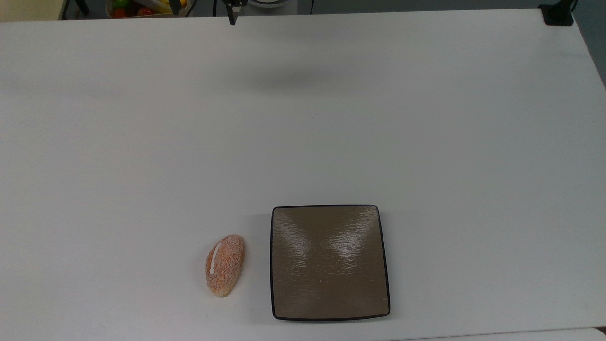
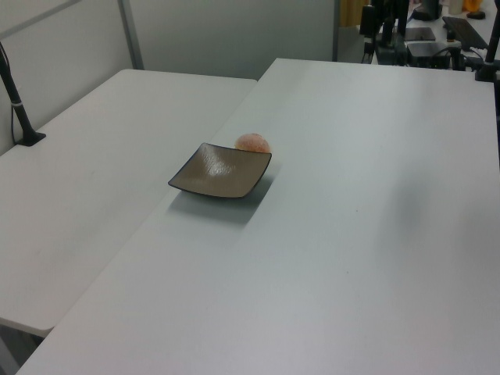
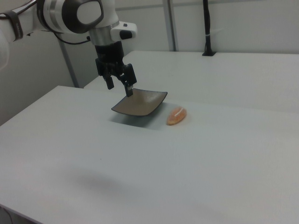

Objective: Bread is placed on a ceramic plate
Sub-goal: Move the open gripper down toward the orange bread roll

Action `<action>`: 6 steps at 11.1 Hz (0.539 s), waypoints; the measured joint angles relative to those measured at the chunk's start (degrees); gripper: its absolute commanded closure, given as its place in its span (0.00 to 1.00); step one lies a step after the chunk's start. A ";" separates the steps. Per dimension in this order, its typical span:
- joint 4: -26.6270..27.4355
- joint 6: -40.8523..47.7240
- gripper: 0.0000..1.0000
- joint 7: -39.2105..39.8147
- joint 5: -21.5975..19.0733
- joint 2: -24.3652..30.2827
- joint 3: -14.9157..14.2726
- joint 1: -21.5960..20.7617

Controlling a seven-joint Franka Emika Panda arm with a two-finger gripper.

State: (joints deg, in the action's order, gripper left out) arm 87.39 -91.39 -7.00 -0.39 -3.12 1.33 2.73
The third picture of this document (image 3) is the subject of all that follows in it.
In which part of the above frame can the grey partition frame post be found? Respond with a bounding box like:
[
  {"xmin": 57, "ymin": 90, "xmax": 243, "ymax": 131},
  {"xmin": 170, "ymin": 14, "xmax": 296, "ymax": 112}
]
[
  {"xmin": 162, "ymin": 0, "xmax": 178, "ymax": 52},
  {"xmin": 57, "ymin": 38, "xmax": 80, "ymax": 88}
]

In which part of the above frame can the brown square ceramic plate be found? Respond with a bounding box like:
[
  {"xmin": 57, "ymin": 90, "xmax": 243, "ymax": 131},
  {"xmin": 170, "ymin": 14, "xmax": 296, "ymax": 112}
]
[{"xmin": 111, "ymin": 88, "xmax": 168, "ymax": 117}]

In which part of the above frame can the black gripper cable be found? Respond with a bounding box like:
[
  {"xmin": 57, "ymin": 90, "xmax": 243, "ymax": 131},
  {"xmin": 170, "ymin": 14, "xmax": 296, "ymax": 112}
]
[{"xmin": 50, "ymin": 31, "xmax": 92, "ymax": 45}]

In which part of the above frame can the black velcro strap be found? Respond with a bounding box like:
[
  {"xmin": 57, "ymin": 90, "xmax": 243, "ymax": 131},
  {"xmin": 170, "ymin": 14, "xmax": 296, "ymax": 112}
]
[{"xmin": 0, "ymin": 10, "xmax": 24, "ymax": 42}]

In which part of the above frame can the orange sugared bread roll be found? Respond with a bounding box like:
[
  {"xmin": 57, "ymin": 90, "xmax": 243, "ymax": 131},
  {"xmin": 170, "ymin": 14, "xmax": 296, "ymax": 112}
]
[{"xmin": 166, "ymin": 105, "xmax": 189, "ymax": 126}]

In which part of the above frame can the black camera stand pole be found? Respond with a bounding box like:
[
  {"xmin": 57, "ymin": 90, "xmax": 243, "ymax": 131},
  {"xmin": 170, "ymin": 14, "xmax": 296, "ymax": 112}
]
[{"xmin": 202, "ymin": 0, "xmax": 217, "ymax": 57}]

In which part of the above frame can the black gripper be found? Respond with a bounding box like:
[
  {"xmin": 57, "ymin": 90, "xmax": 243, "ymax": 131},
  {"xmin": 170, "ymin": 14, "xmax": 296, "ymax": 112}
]
[{"xmin": 94, "ymin": 41, "xmax": 138, "ymax": 97}]

